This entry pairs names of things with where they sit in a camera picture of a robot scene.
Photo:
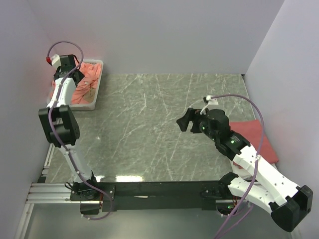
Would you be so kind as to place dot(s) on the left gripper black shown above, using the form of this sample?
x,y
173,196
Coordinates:
x,y
81,75

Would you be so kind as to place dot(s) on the salmon pink t shirt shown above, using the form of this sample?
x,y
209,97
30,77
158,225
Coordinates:
x,y
87,88

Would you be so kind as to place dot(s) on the white plastic basket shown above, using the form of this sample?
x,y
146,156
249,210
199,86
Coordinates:
x,y
63,89

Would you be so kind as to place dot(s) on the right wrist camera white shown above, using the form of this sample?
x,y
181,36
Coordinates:
x,y
210,100

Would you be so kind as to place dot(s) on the folded white t shirt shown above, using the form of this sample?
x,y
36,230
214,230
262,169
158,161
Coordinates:
x,y
241,172

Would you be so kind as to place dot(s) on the black base beam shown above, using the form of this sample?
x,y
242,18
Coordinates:
x,y
118,196

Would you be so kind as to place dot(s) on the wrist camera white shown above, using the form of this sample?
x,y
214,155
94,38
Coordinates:
x,y
210,100
54,61

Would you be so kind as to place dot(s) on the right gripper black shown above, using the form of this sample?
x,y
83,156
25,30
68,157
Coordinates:
x,y
192,114

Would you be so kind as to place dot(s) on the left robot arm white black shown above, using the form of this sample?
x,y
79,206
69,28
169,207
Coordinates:
x,y
62,130

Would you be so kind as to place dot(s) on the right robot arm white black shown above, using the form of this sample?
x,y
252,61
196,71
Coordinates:
x,y
286,202

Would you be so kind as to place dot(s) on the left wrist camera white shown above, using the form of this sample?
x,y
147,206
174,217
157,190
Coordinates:
x,y
54,61

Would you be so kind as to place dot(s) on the folded dark red t shirt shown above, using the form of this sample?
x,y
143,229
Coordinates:
x,y
252,131

